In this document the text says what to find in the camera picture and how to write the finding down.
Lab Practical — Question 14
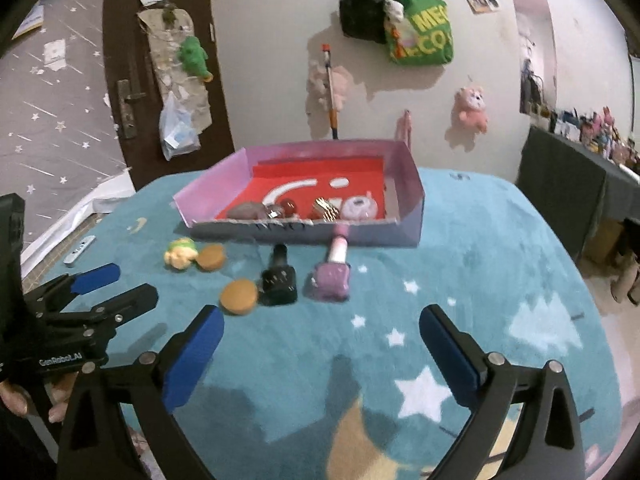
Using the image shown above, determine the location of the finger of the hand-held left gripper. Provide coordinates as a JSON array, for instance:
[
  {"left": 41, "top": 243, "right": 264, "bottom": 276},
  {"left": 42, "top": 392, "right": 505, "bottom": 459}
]
[
  {"left": 22, "top": 262, "right": 122, "bottom": 312},
  {"left": 87, "top": 282, "right": 160, "bottom": 334}
]

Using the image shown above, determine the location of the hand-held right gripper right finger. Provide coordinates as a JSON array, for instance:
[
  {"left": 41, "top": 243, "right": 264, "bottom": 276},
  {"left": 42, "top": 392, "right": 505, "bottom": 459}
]
[{"left": 419, "top": 304, "right": 586, "bottom": 480}]

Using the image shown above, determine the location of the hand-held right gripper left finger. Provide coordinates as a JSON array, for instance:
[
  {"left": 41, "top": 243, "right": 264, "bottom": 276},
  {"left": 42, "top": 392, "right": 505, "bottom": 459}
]
[{"left": 57, "top": 304, "right": 226, "bottom": 480}]

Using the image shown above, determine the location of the green yellow toy figure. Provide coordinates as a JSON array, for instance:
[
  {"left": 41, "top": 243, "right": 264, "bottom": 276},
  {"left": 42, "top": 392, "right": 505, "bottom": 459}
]
[{"left": 164, "top": 237, "right": 198, "bottom": 270}]

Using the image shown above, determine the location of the orange round disc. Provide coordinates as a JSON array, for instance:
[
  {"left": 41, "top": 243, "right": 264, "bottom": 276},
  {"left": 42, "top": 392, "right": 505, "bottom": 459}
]
[
  {"left": 220, "top": 279, "right": 260, "bottom": 316},
  {"left": 196, "top": 244, "right": 227, "bottom": 271}
]

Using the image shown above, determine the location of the black nail polish bottle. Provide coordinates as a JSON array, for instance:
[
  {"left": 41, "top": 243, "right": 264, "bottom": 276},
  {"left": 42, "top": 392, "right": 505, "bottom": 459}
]
[{"left": 259, "top": 243, "right": 299, "bottom": 307}]

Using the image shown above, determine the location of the pink nail polish bottle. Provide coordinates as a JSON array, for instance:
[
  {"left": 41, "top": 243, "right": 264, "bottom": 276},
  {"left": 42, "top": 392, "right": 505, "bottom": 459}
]
[{"left": 306, "top": 225, "right": 351, "bottom": 303}]

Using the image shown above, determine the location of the grey rounded case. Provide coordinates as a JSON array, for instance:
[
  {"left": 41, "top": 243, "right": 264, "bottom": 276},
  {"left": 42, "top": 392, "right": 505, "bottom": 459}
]
[{"left": 226, "top": 201, "right": 268, "bottom": 221}]

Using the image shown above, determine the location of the pink cardboard box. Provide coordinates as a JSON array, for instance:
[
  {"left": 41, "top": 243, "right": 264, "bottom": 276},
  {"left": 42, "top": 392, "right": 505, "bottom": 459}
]
[{"left": 172, "top": 139, "right": 426, "bottom": 248}]

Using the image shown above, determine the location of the pink round device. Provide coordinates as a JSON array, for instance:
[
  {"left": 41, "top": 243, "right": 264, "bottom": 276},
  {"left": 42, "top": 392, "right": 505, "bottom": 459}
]
[{"left": 341, "top": 194, "right": 379, "bottom": 221}]

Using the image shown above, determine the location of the person's left hand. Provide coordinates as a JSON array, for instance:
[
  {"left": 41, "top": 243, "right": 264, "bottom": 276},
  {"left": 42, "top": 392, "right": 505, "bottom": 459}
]
[{"left": 0, "top": 372, "right": 78, "bottom": 423}]

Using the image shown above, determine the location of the white flat device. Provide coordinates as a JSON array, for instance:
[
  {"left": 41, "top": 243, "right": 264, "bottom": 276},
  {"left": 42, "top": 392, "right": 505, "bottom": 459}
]
[{"left": 63, "top": 235, "right": 97, "bottom": 267}]

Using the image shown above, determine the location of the teal plush blanket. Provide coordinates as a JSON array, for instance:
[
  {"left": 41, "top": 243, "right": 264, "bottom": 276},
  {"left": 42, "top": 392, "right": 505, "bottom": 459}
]
[{"left": 20, "top": 165, "right": 631, "bottom": 480}]

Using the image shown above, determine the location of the clear plastic bag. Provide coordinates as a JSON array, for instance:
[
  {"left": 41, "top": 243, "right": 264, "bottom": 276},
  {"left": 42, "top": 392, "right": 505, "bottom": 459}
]
[{"left": 159, "top": 91, "right": 201, "bottom": 161}]

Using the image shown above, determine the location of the dark covered table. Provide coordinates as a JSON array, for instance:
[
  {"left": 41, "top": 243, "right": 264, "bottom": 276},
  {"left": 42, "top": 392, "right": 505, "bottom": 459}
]
[{"left": 515, "top": 125, "right": 640, "bottom": 263}]

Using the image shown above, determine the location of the beige hanging organiser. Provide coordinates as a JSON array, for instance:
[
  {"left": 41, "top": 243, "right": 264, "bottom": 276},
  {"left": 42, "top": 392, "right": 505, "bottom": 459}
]
[{"left": 137, "top": 5, "right": 213, "bottom": 136}]

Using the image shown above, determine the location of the green plush toy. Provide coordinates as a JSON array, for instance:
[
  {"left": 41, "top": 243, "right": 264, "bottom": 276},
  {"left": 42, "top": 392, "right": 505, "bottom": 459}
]
[{"left": 179, "top": 36, "right": 215, "bottom": 83}]

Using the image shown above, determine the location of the dark brown door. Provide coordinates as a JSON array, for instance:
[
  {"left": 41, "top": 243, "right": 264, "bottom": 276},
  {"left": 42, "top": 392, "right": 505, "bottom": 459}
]
[{"left": 102, "top": 0, "right": 236, "bottom": 196}]

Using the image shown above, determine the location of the bright pink plush toy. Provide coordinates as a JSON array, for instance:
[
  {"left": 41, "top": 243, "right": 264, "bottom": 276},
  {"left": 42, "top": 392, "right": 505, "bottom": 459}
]
[{"left": 452, "top": 86, "right": 491, "bottom": 134}]

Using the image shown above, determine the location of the row of cosmetic bottles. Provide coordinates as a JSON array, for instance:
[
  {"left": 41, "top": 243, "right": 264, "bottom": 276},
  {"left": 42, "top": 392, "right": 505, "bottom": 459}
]
[{"left": 532, "top": 102, "right": 640, "bottom": 171}]

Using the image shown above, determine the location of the pale pink plush toy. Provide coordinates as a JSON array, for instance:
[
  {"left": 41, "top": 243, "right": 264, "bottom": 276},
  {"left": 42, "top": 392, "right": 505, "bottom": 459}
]
[{"left": 306, "top": 59, "right": 349, "bottom": 113}]

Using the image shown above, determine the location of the green tote bag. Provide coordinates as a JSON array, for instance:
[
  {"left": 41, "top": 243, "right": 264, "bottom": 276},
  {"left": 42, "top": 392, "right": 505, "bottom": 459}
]
[{"left": 382, "top": 0, "right": 455, "bottom": 67}]

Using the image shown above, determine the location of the black backpack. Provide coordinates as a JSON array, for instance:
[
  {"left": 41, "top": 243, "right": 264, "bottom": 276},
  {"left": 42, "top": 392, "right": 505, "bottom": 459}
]
[{"left": 339, "top": 0, "right": 396, "bottom": 45}]

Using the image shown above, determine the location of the metal door handle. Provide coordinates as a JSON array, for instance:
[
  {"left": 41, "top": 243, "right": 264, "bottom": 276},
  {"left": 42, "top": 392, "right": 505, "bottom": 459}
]
[{"left": 116, "top": 79, "right": 147, "bottom": 140}]

